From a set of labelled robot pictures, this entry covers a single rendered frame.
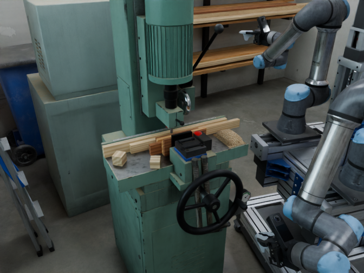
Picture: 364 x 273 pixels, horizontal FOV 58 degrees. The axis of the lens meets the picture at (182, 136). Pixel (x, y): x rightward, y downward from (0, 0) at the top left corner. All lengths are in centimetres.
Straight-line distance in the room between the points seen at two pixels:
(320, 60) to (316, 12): 25
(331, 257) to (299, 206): 18
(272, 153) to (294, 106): 27
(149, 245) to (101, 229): 90
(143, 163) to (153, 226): 29
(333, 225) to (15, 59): 246
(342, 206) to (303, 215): 41
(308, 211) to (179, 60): 68
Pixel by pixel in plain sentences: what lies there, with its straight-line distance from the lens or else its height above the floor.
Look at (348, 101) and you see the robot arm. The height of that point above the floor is 127.
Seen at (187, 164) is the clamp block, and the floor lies 96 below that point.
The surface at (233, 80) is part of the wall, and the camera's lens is 468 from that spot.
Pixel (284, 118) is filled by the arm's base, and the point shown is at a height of 89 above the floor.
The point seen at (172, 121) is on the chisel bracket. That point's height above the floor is 103.
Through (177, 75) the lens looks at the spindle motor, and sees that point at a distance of 125.
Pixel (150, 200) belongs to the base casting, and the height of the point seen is 76.
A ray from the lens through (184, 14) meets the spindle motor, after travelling 121.
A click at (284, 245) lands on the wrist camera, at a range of 112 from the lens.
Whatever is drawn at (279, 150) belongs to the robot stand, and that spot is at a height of 73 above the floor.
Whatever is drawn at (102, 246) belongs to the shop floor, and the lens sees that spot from 228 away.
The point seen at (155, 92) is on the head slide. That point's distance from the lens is 143.
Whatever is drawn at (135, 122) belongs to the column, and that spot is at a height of 95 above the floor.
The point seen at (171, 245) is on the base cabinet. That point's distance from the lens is 158.
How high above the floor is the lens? 162
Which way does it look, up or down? 28 degrees down
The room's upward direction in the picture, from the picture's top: straight up
